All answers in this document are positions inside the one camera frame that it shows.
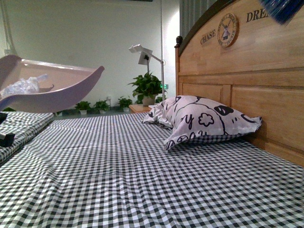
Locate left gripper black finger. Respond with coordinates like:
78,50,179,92
0,133,15,147

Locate white plastic trash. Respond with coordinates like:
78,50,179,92
0,74,48,98

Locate beige plastic dustpan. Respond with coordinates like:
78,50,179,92
0,55,105,113

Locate beige hand brush black bristles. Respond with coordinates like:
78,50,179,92
259,0,304,25

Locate folded checkered blanket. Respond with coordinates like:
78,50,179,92
0,111,54,164

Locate small potted plant left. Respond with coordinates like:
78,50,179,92
75,101,90,115

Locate small potted plant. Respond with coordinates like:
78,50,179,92
118,96,133,112
75,101,90,115
94,100,110,114

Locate black white checkered bedsheet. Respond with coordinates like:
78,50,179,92
0,114,304,228

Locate small potted plant middle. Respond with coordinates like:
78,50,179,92
94,100,110,114

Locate small potted plant right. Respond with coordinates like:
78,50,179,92
118,96,133,112

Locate far wooden nightstand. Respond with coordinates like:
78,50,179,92
129,104,151,114

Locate large potted green plant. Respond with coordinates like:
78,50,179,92
129,72,162,106

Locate white floor lamp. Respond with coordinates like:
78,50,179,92
128,44,167,103

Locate cartoon print pillow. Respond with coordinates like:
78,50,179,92
142,95,262,150

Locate wooden bed headboard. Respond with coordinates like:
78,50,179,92
175,0,304,165

